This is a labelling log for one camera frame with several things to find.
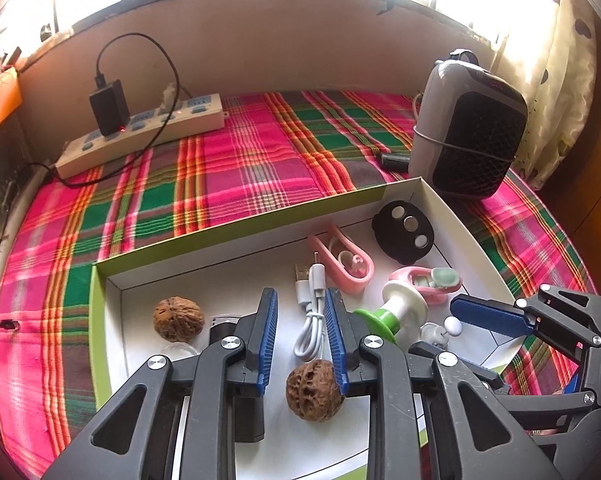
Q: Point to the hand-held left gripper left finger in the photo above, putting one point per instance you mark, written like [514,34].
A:
[265,340]

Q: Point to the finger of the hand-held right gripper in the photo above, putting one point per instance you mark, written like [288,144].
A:
[490,315]
[495,380]

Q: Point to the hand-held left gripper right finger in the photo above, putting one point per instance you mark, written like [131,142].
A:
[338,340]

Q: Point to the brown walnut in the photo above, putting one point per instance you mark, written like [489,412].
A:
[315,390]
[178,320]

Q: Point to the small grey white gadget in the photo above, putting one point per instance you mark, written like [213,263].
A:
[435,332]

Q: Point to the pink white clip holder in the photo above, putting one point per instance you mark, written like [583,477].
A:
[353,280]

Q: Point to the pink clip with mint button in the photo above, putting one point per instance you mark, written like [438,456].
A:
[425,287]

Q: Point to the green white spool tool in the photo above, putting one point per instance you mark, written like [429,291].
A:
[403,305]

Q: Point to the green white cardboard box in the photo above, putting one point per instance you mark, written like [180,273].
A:
[205,290]

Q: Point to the black rectangular device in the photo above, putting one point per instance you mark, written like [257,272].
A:
[250,420]

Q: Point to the black round disc with buttons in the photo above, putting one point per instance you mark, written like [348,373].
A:
[395,245]

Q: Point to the pink green plaid tablecloth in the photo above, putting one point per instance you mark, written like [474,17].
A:
[230,175]

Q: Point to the grey space heater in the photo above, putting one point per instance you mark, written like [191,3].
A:
[470,145]

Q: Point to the white power strip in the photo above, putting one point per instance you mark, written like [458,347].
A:
[200,110]

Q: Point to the cream patterned curtain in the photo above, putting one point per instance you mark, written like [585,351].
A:
[555,85]

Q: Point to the black charger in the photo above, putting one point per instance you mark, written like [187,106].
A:
[108,107]

